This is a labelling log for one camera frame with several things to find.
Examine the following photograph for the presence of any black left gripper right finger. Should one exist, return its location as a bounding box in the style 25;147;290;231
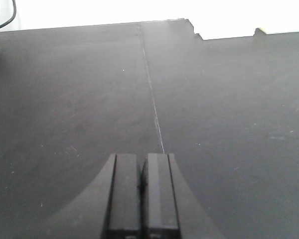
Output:
142;153;222;239

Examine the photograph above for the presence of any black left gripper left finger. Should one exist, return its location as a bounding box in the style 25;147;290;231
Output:
46;154;141;239

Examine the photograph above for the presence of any black cable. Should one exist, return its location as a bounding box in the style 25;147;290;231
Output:
0;0;17;32

